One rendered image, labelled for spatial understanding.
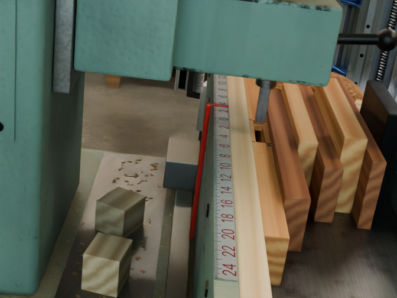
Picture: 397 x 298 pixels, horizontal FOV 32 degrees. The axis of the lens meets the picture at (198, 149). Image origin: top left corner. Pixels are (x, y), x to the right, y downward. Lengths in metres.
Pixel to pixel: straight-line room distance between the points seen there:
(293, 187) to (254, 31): 0.14
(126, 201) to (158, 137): 2.28
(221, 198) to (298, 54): 0.17
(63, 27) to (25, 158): 0.11
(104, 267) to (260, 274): 0.23
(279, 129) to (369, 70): 0.85
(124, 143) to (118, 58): 2.34
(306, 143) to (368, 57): 0.88
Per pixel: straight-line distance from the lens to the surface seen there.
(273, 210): 0.52
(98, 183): 0.83
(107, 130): 3.02
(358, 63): 1.47
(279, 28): 0.59
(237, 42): 0.60
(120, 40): 0.56
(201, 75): 0.69
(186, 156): 0.80
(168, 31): 0.56
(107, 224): 0.73
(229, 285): 0.40
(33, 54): 0.54
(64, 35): 0.56
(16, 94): 0.55
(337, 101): 0.67
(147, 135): 3.01
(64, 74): 0.57
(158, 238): 0.73
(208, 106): 0.65
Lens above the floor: 1.18
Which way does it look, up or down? 24 degrees down
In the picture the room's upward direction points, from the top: 7 degrees clockwise
